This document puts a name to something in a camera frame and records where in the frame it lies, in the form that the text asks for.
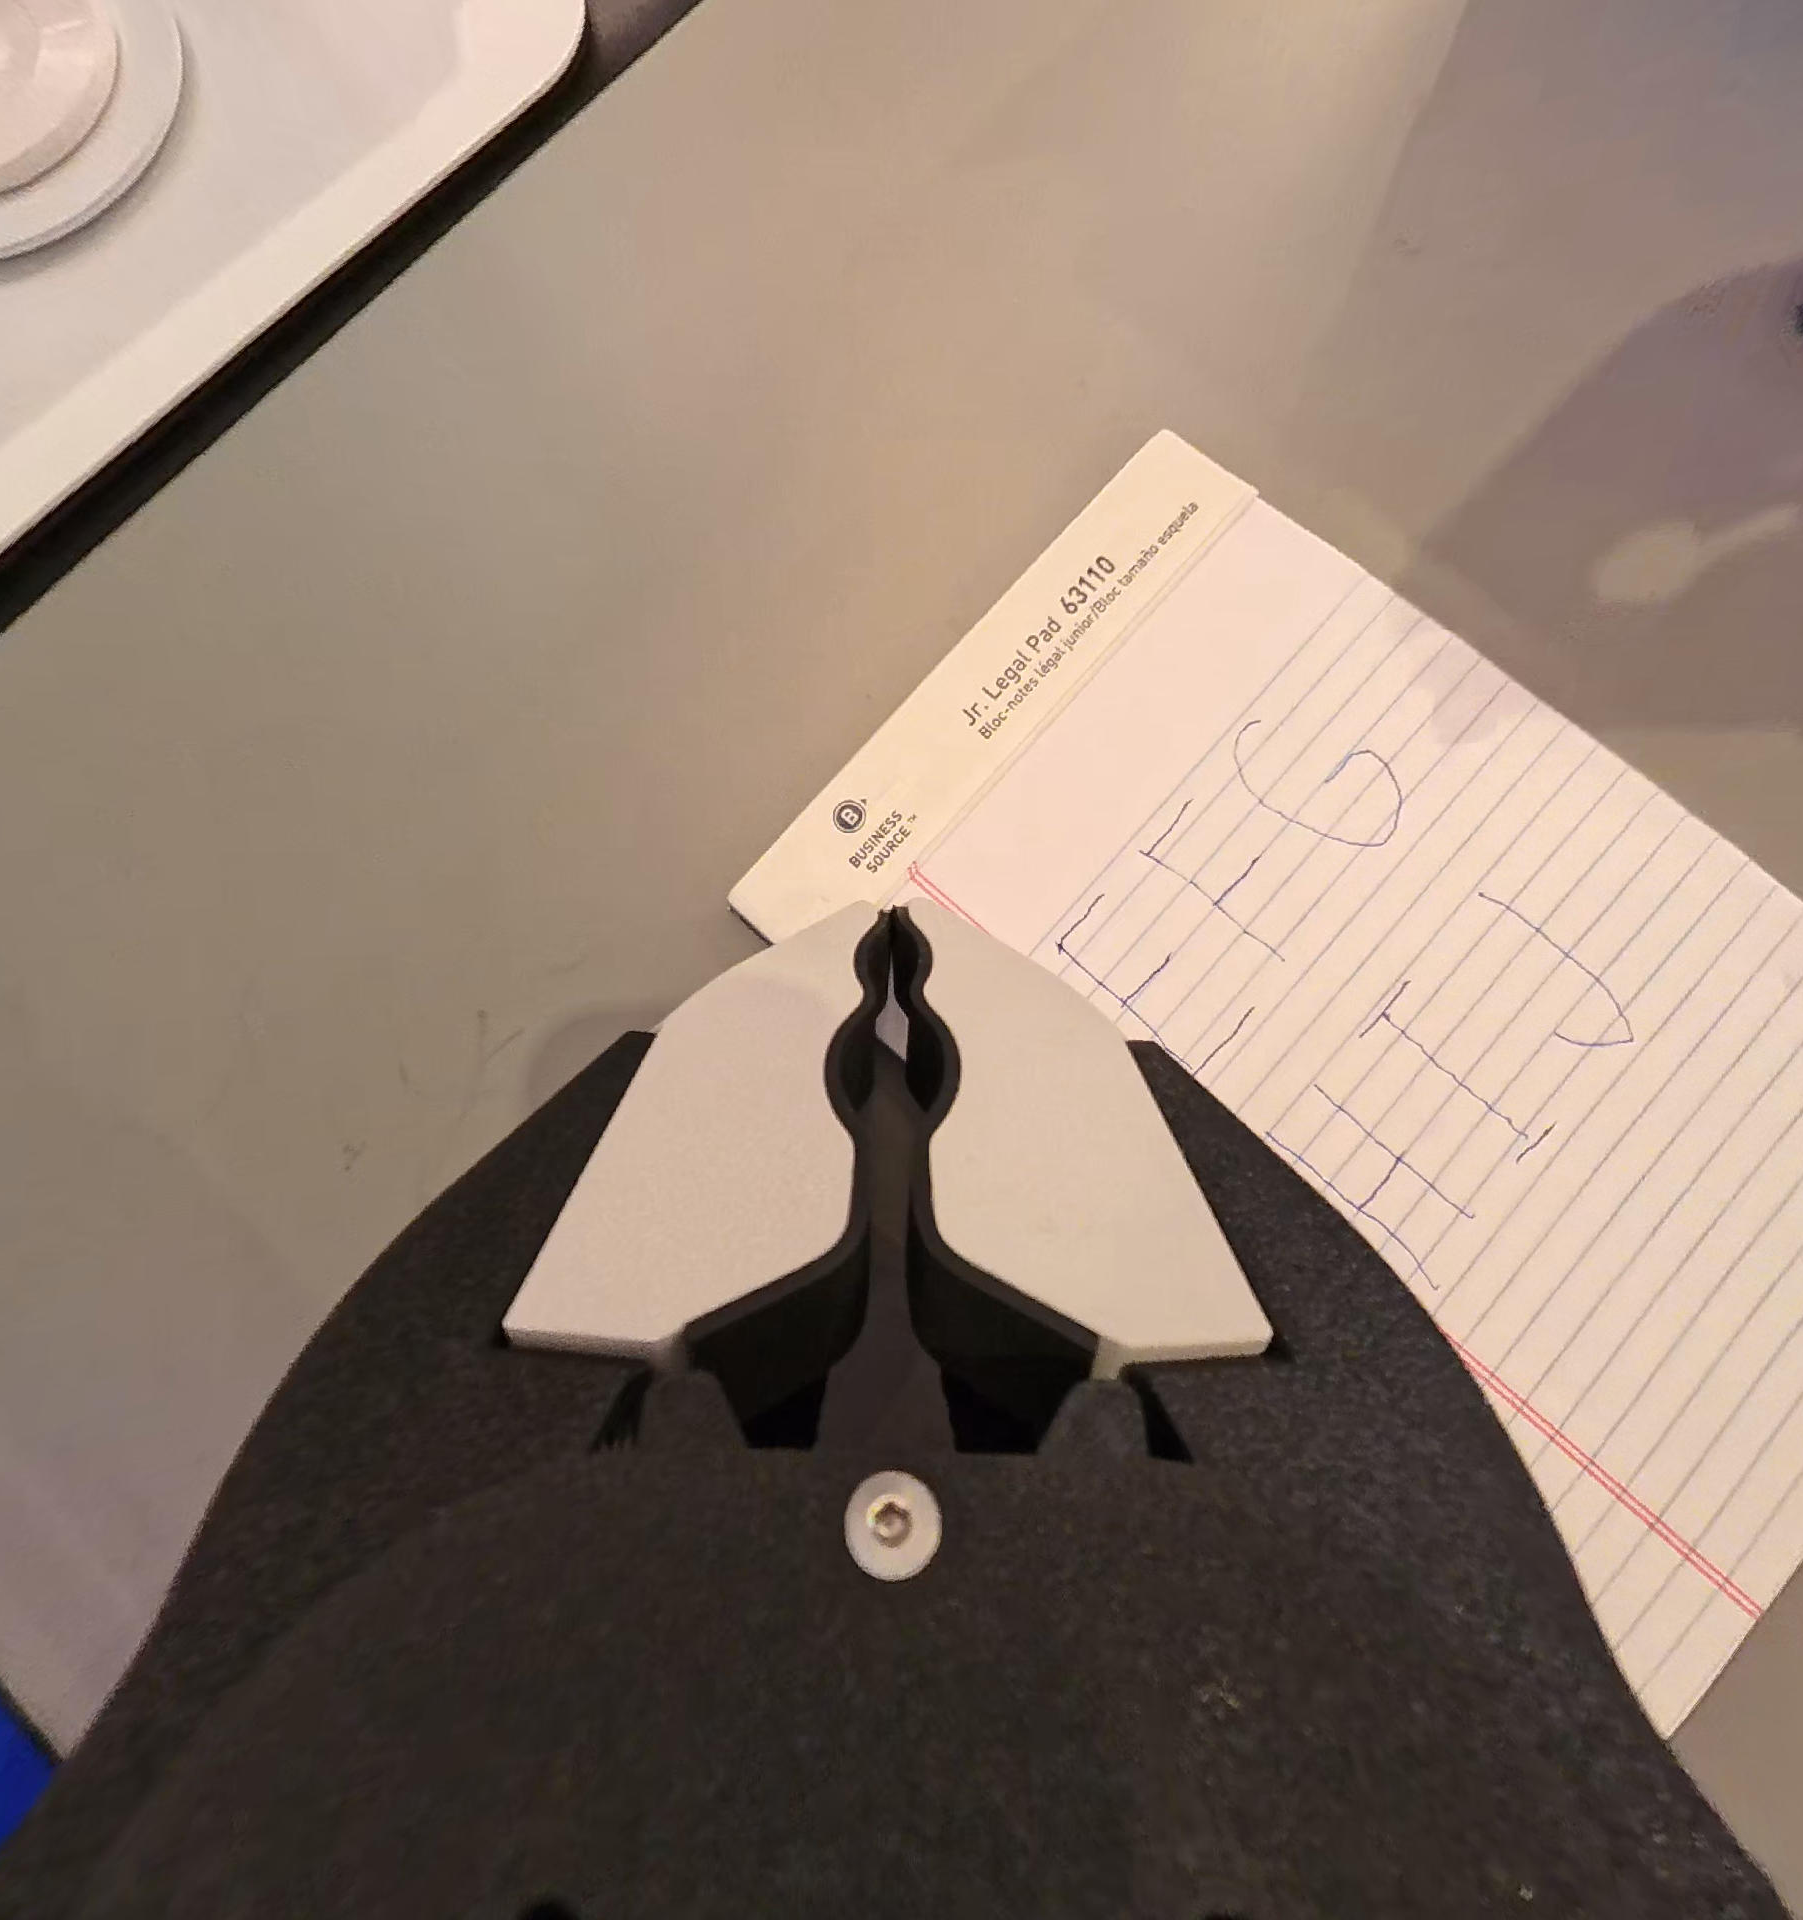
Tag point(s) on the white lined notepad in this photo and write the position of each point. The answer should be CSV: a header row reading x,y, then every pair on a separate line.
x,y
1442,901

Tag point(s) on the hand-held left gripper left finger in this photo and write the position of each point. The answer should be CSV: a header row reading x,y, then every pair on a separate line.
x,y
690,1170

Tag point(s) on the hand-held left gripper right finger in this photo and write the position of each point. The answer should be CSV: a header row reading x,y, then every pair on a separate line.
x,y
1080,1186

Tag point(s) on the white tray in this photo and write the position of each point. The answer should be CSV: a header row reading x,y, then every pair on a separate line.
x,y
316,179

